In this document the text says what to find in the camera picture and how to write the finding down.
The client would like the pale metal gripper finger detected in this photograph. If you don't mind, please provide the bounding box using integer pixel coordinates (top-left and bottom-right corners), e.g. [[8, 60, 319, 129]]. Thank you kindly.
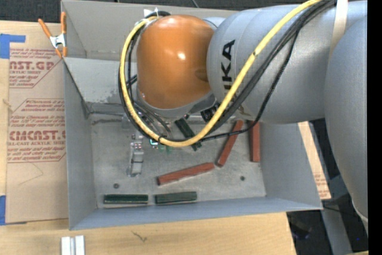
[[129, 142, 145, 177]]

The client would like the grey metal bin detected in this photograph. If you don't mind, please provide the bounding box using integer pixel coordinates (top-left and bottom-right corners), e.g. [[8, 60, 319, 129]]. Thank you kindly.
[[60, 0, 324, 231]]

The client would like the dark green flat block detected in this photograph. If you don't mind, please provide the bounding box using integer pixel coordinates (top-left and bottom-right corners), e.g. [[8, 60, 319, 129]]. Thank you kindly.
[[153, 191, 198, 205], [103, 193, 149, 205], [175, 118, 203, 152]]

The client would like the red-brown flat block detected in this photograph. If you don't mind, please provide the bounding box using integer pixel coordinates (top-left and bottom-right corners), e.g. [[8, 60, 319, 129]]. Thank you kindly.
[[215, 119, 245, 168], [249, 121, 261, 163], [156, 162, 216, 186]]

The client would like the brown cardboard board, red print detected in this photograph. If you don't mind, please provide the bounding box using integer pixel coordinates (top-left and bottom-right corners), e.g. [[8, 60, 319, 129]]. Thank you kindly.
[[0, 20, 332, 226]]

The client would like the black cylinder on white bracket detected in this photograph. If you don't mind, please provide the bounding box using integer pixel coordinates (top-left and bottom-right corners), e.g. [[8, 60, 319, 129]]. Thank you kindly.
[[200, 106, 221, 124]]

